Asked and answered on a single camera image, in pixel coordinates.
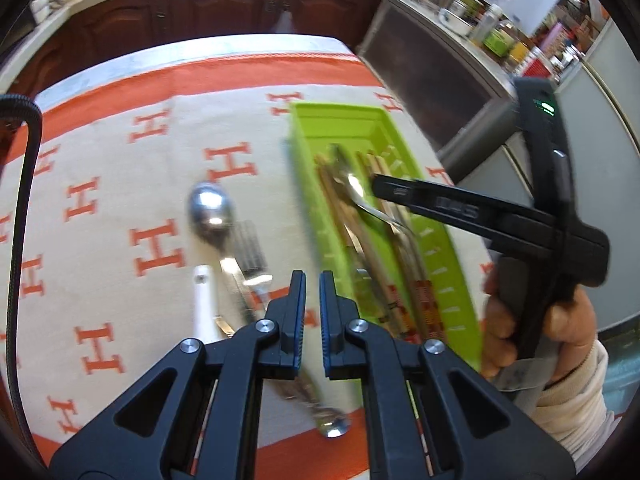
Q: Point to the brown wooden kitchen cabinets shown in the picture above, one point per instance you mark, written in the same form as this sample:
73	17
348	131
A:
200	10

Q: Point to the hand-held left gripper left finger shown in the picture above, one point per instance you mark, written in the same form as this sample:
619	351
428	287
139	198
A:
300	325

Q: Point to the cream chopstick with red stripes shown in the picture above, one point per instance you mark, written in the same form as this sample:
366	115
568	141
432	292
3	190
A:
372	164

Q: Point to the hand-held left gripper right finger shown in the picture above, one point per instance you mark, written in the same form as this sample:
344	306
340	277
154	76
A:
327	325

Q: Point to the metal fork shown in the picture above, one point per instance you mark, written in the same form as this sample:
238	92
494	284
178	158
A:
250	250

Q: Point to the green container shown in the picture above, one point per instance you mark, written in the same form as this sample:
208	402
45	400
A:
497	41

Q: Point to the chopsticks in green basket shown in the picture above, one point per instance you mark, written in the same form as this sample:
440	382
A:
430	310

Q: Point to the metal chopstick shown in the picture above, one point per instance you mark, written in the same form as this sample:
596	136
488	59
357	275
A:
357	255

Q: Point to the white ceramic spoon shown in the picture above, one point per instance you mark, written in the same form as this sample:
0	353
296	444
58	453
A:
204	305

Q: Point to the orange printed blanket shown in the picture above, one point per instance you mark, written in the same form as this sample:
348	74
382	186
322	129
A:
150	170

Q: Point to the cream chopstick red striped end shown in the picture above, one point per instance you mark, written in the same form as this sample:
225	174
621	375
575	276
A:
400	260

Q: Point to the large metal spoon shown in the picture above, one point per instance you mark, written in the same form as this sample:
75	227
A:
210	210

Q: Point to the green plastic tray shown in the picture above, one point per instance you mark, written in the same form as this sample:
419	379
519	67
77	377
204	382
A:
340	120

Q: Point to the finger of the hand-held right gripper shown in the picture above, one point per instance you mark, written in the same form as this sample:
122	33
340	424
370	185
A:
395	187

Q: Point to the small metal spoon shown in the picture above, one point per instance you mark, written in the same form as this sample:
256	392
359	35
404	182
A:
355	187

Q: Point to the white pot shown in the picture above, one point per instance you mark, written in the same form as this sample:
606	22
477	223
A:
457	16

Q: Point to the person's right hand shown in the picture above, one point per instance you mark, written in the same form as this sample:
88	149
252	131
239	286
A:
500	320

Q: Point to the person's right forearm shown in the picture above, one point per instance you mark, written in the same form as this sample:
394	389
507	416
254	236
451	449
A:
575	405

